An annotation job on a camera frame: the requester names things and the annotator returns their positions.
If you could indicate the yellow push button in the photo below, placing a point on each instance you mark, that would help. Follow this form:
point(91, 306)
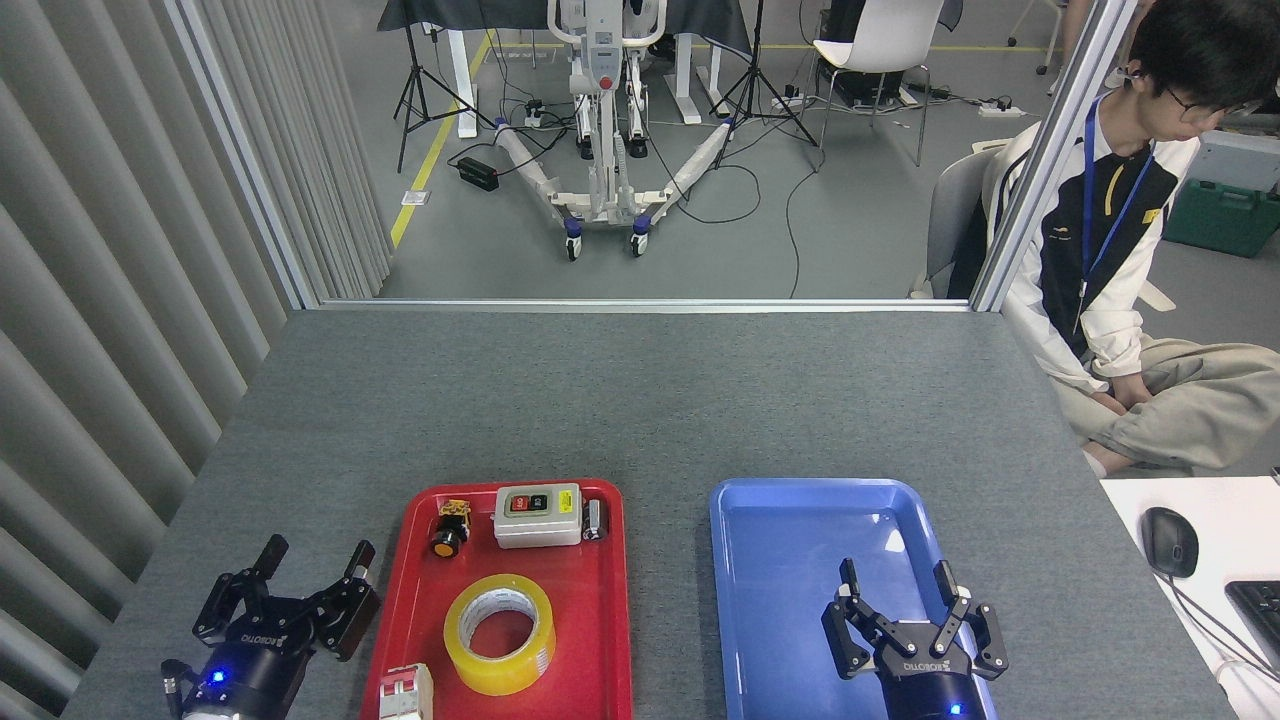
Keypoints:
point(448, 540)

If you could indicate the silver table rail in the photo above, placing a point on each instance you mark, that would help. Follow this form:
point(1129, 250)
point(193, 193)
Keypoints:
point(640, 304)

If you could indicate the white desk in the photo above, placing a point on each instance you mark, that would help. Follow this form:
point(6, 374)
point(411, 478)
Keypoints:
point(1230, 520)

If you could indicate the red white circuit breaker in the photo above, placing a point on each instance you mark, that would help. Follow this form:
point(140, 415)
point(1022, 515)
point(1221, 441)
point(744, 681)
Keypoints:
point(405, 695)

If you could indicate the grey chair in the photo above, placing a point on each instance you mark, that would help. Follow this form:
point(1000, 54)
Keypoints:
point(955, 215)

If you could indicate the white power strip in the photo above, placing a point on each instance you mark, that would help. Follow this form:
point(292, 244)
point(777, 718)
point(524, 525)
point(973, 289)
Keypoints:
point(1000, 110)

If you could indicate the silver post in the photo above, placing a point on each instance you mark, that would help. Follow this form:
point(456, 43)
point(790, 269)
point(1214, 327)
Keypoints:
point(1050, 150)
point(245, 150)

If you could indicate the seated person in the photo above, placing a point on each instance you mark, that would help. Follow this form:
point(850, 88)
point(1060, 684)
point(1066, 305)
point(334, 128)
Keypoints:
point(1100, 250)

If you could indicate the yellow tape roll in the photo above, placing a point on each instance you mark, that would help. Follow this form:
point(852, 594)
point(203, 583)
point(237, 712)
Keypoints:
point(465, 660)

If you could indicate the black tripod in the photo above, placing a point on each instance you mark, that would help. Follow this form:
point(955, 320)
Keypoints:
point(415, 85)
point(757, 85)

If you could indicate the small silver black switch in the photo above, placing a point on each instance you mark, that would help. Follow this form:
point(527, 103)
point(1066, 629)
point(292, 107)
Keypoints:
point(595, 520)

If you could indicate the blue plastic tray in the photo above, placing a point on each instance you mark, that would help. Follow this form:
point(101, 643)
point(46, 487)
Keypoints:
point(780, 580)

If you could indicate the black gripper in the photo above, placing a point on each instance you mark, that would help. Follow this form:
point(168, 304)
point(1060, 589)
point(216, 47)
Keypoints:
point(255, 665)
point(925, 685)

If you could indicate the white stand on wheels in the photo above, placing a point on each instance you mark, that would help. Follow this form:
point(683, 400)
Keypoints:
point(605, 150)

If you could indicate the black keyboard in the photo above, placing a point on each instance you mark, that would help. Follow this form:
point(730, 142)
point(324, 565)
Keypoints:
point(1260, 615)

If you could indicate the white switch box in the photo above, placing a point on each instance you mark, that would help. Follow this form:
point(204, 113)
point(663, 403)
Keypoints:
point(540, 530)

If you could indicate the black computer mouse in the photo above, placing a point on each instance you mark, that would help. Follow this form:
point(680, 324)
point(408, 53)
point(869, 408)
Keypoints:
point(1170, 540)

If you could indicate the black power strip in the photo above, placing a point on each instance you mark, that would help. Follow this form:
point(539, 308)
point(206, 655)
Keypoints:
point(478, 173)

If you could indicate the person's right hand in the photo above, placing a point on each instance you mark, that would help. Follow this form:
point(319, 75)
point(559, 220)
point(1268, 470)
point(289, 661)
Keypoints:
point(1108, 403)

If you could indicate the standing person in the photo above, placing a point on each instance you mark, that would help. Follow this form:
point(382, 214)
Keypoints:
point(1078, 25)

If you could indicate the red plastic tray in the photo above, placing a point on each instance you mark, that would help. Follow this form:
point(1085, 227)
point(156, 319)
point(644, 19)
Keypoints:
point(590, 620)

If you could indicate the white chair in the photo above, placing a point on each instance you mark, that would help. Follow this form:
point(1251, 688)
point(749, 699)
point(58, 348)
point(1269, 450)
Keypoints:
point(885, 40)

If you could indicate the green box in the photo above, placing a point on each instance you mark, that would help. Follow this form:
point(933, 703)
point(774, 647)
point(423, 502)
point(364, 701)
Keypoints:
point(1220, 215)

